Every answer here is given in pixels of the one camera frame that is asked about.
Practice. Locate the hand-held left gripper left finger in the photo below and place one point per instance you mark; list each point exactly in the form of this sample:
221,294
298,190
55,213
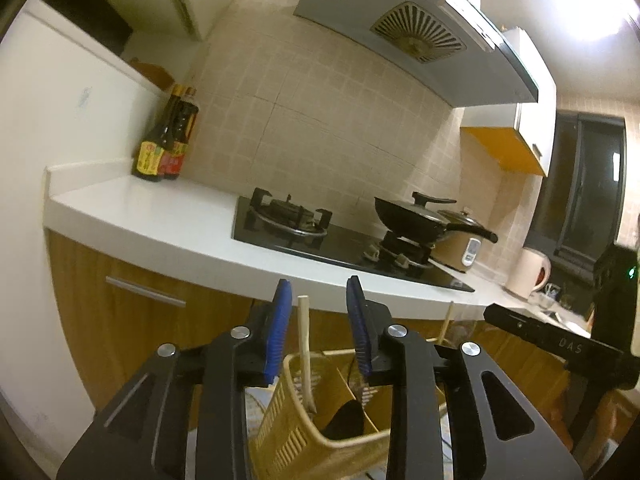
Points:
277,330

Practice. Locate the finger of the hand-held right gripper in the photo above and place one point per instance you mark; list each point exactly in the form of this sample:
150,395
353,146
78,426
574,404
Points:
525,327

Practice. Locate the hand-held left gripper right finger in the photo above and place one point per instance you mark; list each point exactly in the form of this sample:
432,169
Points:
357,325

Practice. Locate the cream chopstick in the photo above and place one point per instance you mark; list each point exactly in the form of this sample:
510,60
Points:
305,355
446,322

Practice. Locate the black spoon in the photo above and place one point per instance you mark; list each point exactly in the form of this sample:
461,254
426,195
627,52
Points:
345,420

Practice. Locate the beige slotted utensil basket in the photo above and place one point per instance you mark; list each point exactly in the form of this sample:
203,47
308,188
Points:
290,435

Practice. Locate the white electric kettle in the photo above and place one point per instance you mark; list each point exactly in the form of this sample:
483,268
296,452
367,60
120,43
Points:
525,275

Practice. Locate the stove knob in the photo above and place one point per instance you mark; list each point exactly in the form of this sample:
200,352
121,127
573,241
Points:
372,252
401,260

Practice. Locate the black glass gas hob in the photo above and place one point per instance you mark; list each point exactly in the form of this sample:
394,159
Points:
280,245

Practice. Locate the black burner grate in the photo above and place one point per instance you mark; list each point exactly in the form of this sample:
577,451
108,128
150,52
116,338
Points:
405,250
290,215

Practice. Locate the beige rice cooker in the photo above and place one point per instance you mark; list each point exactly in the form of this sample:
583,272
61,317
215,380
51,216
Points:
455,255

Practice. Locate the black wok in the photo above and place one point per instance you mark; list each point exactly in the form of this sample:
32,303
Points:
405,220

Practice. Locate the dark window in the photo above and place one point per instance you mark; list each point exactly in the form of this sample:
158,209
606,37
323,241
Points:
575,195

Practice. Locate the wok lid with black knob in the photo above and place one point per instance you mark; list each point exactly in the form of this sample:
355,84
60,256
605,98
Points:
430,200

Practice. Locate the wooden base cabinet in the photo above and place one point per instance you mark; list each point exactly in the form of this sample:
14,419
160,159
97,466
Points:
125,355

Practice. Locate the dark sauce bottle red label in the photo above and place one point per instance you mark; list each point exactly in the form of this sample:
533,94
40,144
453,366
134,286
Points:
177,152

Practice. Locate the dark sauce bottle yellow label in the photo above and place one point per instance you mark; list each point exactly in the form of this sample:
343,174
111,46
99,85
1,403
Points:
149,157

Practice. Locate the brown wooden board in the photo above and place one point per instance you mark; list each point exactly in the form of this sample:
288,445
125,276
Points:
155,75

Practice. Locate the ceiling light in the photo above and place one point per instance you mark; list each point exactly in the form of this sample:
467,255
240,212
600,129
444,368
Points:
600,0

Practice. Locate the grey range hood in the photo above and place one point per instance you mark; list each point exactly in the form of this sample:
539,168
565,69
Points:
425,20

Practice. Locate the white and orange wall cabinet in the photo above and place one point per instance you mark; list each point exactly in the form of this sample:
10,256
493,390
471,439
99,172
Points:
535,110

